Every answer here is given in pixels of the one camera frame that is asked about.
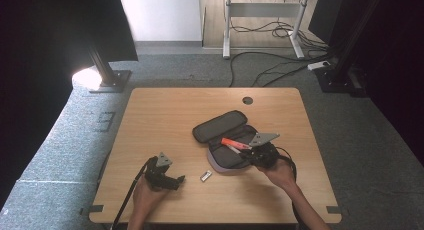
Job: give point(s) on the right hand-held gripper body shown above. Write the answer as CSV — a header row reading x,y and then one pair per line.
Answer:
x,y
265,153

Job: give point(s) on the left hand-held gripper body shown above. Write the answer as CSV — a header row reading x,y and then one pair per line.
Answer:
x,y
156,175

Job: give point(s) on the orange highlighter pen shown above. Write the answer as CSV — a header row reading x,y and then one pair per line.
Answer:
x,y
233,143

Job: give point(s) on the black zip pencil case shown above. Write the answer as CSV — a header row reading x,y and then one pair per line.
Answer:
x,y
223,133

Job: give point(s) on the person's left hand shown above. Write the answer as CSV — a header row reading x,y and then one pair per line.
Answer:
x,y
148,198

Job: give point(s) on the person's right hand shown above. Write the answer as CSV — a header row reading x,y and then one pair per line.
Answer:
x,y
278,175

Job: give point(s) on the white power strip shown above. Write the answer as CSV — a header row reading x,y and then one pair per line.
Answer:
x,y
318,65

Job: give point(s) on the black curtain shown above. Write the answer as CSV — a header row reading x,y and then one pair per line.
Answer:
x,y
50,56
393,56

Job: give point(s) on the grey table bracket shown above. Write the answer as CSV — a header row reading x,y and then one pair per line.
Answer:
x,y
336,210
91,209

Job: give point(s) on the black stand with base plate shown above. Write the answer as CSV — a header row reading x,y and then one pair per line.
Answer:
x,y
108,76
340,70

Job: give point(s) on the white metal desk frame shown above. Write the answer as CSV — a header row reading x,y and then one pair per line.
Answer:
x,y
263,10

